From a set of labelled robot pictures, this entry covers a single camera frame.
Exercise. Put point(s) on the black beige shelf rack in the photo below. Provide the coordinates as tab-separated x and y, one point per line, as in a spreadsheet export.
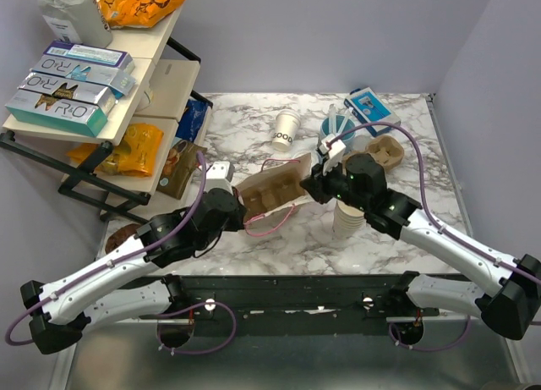
165	73

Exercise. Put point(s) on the orange snack bag lower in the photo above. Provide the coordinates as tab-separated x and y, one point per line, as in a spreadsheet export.
135	156

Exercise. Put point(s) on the orange snack bag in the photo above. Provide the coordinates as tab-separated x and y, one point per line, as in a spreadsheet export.
137	13
135	156

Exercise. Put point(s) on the grey coffee bag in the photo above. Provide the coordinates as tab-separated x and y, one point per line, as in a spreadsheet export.
76	21

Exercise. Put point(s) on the blue snack bag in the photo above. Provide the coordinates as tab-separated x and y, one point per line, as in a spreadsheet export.
192	120

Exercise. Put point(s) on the white sachet stick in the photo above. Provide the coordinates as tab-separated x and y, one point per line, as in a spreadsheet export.
345	119
332	122

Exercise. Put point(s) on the orange snack bag top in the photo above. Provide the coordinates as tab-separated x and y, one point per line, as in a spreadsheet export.
137	13

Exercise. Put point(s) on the brown pink paper bag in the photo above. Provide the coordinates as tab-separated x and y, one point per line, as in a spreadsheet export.
267	223

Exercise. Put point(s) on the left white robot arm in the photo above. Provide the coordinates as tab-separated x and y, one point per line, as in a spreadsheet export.
125	283

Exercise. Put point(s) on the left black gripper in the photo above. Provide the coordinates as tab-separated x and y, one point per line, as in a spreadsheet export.
237	223

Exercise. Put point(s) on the silver R&O box upper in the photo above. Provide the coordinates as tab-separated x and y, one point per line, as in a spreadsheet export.
115	79

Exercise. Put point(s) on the white lid stack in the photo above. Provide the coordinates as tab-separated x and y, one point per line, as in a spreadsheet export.
308	155

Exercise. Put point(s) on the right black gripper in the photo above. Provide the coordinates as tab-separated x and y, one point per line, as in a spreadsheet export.
316	184

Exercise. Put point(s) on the blue white razor box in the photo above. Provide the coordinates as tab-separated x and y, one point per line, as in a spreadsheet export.
368	108

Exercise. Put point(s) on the brown snack bag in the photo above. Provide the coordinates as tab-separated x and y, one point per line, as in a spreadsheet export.
179	166

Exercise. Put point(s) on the stack of cardboard carriers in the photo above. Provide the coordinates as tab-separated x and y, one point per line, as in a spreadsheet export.
386	151

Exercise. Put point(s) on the purple white box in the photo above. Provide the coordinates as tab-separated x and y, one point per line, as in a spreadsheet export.
107	57

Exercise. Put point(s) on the silver R&O box middle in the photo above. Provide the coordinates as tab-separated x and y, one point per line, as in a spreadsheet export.
63	88

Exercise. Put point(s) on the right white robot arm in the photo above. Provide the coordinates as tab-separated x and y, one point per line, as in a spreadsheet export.
499	289

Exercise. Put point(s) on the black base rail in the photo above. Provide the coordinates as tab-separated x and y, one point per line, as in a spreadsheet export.
292	305

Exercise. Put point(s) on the stack of paper cups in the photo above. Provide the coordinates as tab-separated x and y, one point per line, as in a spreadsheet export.
347	220

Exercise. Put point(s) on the light blue utensil cup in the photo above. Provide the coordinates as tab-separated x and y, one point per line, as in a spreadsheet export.
347	139

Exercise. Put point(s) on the silver r&o box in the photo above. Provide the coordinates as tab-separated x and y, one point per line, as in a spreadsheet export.
63	88
115	79

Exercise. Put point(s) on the white paper coffee cup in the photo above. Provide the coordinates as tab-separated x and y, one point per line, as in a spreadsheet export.
287	125

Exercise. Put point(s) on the teal R&O box front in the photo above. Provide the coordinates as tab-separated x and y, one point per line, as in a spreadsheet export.
57	113

